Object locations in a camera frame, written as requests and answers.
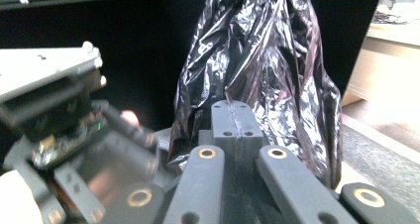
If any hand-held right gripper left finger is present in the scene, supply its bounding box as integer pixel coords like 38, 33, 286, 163
198, 99, 240, 172

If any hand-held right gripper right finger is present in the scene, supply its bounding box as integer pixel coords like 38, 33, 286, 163
234, 100, 265, 172

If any black plastic garbage bag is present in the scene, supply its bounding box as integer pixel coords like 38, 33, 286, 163
167, 0, 343, 190

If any white counter ledge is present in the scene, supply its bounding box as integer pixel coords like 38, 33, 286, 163
366, 20, 420, 49

